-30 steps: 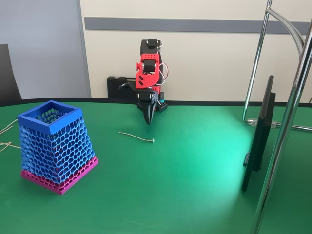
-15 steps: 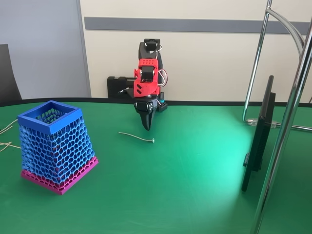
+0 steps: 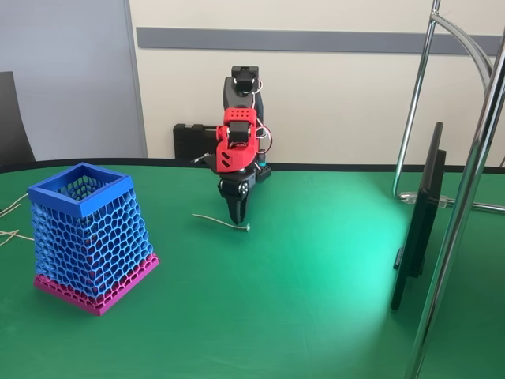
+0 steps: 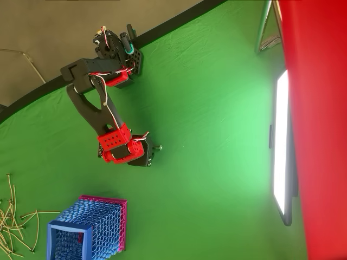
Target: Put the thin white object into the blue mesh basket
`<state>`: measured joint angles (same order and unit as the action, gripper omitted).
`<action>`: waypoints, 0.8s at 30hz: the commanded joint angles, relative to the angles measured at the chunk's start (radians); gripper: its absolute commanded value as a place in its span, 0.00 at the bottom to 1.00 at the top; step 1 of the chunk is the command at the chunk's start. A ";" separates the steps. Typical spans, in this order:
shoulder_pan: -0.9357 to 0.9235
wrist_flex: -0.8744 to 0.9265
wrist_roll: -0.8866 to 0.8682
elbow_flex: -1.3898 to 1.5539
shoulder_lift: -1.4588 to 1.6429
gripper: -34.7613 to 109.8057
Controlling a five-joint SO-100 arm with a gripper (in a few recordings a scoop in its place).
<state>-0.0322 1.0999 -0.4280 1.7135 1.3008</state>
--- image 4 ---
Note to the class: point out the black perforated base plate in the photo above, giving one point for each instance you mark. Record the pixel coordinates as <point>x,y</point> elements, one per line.
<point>138,61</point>

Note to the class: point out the red smooth foreground object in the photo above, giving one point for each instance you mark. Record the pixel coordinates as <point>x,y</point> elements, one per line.
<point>325,135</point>

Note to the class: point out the blue and pink lattice basket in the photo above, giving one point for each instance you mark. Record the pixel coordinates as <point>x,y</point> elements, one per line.
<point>103,224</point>

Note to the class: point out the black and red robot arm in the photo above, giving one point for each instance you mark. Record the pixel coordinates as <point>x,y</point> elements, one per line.
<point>92,116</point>

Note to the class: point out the chrome tubular stand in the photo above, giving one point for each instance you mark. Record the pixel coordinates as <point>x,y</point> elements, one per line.
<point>260,27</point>

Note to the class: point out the green table cloth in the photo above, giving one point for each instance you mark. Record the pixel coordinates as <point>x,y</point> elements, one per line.
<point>189,135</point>

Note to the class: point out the black monitor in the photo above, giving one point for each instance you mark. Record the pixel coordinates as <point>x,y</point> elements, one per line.
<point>280,135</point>

